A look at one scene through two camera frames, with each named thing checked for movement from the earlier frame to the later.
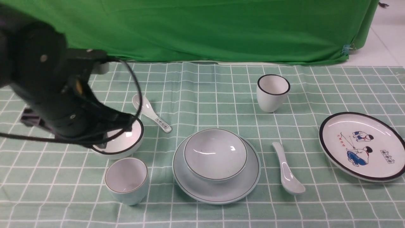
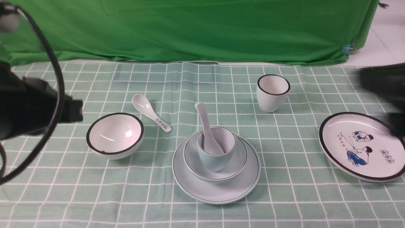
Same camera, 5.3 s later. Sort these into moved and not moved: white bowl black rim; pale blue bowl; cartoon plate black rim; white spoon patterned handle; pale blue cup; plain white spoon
Moved: pale blue cup; plain white spoon
Not moved: white spoon patterned handle; white bowl black rim; cartoon plate black rim; pale blue bowl
